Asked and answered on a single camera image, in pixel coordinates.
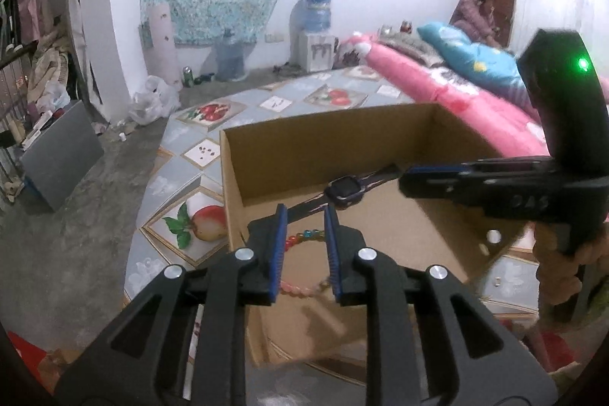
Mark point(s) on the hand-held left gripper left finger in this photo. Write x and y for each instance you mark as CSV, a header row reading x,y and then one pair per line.
x,y
280,244

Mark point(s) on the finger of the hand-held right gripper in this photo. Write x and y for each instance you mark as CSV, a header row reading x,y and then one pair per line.
x,y
428,185

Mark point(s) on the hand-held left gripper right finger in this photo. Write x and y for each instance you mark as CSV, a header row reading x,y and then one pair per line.
x,y
332,254

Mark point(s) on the brown cardboard box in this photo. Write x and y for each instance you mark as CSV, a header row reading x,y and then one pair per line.
x,y
380,215

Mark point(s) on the dark blue smartwatch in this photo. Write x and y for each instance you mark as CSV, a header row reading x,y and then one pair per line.
x,y
342,187

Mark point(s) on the person's right hand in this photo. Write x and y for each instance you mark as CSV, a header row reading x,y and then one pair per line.
x,y
552,263

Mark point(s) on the pink floral blanket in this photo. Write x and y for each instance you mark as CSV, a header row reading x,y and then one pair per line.
x,y
428,87

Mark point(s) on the blue printed pillow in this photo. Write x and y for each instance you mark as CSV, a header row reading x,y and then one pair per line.
x,y
476,59

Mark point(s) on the grey patterned pillow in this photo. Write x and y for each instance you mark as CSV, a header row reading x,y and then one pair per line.
x,y
409,44

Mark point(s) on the white water dispenser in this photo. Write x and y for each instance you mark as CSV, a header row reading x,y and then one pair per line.
x,y
314,51

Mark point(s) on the green drink can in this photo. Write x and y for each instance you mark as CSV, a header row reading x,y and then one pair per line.
x,y
187,77

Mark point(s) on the white plastic bags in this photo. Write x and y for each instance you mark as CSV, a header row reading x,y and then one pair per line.
x,y
152,101

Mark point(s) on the clear blue water jug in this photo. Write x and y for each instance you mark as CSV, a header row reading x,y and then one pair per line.
x,y
231,59

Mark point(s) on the blue water dispenser bottle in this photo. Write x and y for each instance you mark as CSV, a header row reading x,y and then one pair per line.
x,y
317,11

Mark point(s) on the white rolled mat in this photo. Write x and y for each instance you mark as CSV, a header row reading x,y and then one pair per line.
x,y
161,44

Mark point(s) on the grey box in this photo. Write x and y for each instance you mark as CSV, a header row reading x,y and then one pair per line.
x,y
62,154

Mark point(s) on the pile of clothes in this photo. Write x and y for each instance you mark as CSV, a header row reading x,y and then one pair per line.
x,y
47,68

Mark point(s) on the pink hanging garment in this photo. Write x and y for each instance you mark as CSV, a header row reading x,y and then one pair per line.
x,y
33,11

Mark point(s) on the dark hanging garment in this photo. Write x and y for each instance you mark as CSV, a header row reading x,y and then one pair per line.
x,y
12,16

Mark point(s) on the white wall socket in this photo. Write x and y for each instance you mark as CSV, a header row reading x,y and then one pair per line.
x,y
275,38

